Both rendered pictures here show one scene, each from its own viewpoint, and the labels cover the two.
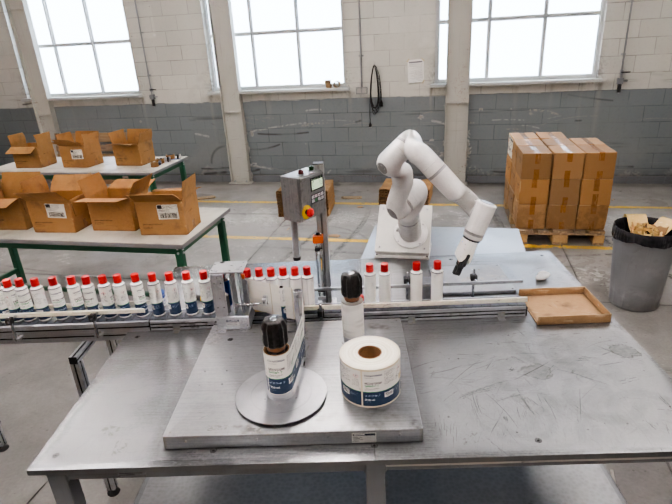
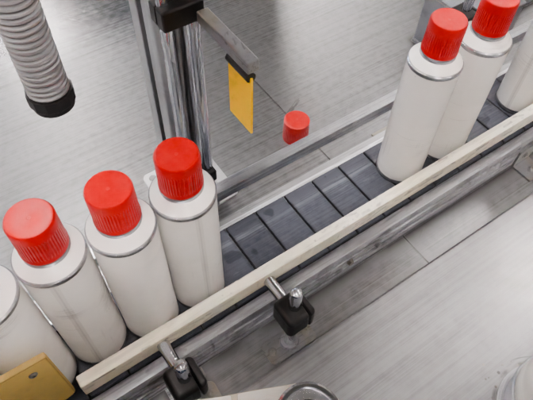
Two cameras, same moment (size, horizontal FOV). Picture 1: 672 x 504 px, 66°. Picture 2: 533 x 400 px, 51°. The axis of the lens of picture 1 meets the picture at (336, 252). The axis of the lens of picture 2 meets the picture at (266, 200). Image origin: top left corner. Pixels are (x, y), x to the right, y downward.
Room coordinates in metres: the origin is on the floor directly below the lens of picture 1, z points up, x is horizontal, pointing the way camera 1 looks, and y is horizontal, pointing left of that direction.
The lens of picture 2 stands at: (1.79, 0.23, 1.38)
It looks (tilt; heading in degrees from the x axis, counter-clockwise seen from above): 55 degrees down; 322
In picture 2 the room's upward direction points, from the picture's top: 2 degrees clockwise
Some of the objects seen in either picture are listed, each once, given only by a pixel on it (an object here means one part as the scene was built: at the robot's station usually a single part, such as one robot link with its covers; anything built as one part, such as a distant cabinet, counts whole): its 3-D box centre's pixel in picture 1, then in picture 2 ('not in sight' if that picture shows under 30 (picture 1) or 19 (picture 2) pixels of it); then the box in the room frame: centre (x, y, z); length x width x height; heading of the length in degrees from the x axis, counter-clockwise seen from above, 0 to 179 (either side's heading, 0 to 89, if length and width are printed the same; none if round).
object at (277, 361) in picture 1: (277, 356); not in sight; (1.43, 0.21, 1.04); 0.09 x 0.09 x 0.29
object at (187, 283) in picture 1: (189, 292); not in sight; (2.04, 0.65, 0.98); 0.05 x 0.05 x 0.20
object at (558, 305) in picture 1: (562, 304); not in sight; (1.99, -0.98, 0.85); 0.30 x 0.26 x 0.04; 88
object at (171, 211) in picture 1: (168, 202); not in sight; (3.54, 1.17, 0.97); 0.51 x 0.39 x 0.37; 172
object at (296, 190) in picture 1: (304, 194); not in sight; (2.11, 0.12, 1.38); 0.17 x 0.10 x 0.19; 143
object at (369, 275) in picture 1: (370, 285); (419, 103); (2.02, -0.14, 0.98); 0.05 x 0.05 x 0.20
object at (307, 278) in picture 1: (308, 288); (189, 231); (2.03, 0.13, 0.98); 0.05 x 0.05 x 0.20
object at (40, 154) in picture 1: (32, 149); not in sight; (6.10, 3.46, 0.97); 0.51 x 0.36 x 0.37; 170
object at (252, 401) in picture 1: (281, 394); not in sight; (1.43, 0.21, 0.89); 0.31 x 0.31 x 0.01
